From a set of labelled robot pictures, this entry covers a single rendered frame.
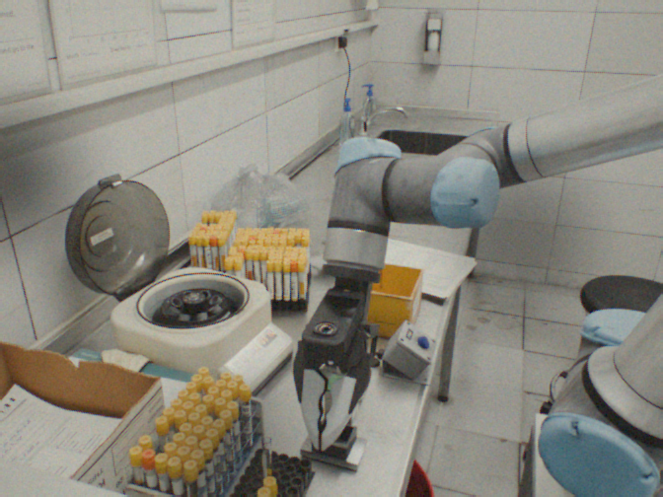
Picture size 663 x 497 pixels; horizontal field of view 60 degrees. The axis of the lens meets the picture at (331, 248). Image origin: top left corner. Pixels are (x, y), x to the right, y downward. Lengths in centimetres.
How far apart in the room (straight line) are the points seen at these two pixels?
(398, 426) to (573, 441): 38
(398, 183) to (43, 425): 61
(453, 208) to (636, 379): 24
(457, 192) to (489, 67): 248
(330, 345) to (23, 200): 66
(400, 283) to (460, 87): 197
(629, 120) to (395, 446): 56
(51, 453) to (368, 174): 57
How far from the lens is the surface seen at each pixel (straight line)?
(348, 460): 89
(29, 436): 95
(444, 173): 62
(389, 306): 112
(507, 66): 306
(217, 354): 98
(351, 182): 67
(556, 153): 70
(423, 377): 107
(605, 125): 68
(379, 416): 98
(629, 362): 63
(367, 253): 66
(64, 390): 97
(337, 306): 64
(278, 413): 98
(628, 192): 324
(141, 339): 102
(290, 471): 87
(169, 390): 95
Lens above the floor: 152
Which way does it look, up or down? 25 degrees down
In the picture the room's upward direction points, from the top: straight up
